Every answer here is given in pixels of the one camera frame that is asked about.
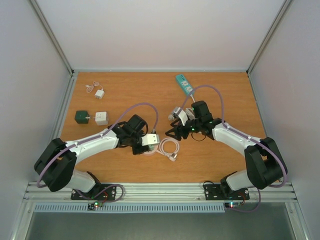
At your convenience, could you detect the light green plug adapter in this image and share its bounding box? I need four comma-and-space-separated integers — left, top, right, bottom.
148, 144, 156, 152

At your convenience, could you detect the controller board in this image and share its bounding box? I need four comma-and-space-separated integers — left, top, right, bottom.
224, 201, 244, 209
87, 201, 104, 211

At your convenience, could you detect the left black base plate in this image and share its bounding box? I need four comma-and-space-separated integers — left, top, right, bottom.
70, 184, 118, 201

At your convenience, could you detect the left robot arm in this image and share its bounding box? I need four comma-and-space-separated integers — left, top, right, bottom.
33, 114, 150, 199

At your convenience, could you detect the right controller board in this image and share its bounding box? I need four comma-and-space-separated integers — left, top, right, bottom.
224, 201, 244, 209

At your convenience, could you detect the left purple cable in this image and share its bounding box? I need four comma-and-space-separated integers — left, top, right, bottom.
36, 102, 160, 202

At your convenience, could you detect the left controller board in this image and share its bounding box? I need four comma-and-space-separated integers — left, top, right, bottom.
87, 201, 104, 211

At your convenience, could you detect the purple cable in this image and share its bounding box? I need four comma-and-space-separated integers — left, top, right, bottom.
36, 102, 160, 202
180, 84, 289, 214

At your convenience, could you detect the pink round power socket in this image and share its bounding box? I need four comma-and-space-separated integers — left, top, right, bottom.
143, 145, 158, 156

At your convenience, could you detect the white cube adapter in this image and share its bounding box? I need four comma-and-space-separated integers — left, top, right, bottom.
94, 111, 109, 126

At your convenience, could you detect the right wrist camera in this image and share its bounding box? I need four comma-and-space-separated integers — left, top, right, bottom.
172, 107, 189, 126

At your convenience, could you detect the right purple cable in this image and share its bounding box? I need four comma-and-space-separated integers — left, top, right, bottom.
180, 84, 289, 214

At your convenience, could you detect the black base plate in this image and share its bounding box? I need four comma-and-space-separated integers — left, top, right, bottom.
202, 181, 250, 201
70, 184, 118, 201

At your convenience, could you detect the dark green dragon cube adapter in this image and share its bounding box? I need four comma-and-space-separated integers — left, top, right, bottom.
74, 110, 91, 124

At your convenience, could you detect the grey slotted cable duct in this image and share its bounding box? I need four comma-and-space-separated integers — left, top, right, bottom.
33, 202, 225, 214

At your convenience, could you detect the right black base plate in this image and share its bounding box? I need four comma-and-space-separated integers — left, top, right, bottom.
202, 181, 250, 201

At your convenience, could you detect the teal power strip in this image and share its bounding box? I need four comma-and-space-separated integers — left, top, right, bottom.
175, 74, 193, 95

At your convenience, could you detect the aluminium frame rail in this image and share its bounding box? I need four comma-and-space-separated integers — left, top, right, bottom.
23, 182, 298, 203

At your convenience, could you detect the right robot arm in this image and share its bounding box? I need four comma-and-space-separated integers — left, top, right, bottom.
165, 100, 288, 198

